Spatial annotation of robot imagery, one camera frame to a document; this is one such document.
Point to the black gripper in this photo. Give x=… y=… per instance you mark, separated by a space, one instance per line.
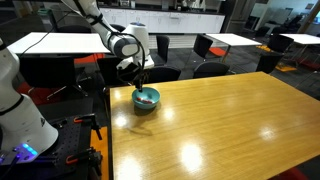
x=128 y=72

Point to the red and white marker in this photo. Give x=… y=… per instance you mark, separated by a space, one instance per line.
x=145 y=100

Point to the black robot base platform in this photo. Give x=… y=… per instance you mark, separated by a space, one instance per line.
x=66 y=146

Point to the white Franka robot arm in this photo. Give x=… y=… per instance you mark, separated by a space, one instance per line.
x=23 y=120

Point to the teal bowl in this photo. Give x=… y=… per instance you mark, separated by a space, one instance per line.
x=146 y=104

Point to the black office chair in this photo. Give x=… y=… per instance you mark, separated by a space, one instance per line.
x=202 y=45
x=210 y=69
x=280 y=42
x=268 y=62
x=165 y=74
x=162 y=46

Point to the orange and black clamp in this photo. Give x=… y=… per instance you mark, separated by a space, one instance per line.
x=85 y=156
x=89 y=121

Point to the white cabinet counter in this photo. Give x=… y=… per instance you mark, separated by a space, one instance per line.
x=173 y=21

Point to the large white table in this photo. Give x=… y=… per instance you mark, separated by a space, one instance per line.
x=56 y=43

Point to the white table with metal legs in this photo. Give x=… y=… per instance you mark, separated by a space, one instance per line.
x=233 y=39

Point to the green waste bin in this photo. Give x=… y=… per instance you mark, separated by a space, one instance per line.
x=46 y=18

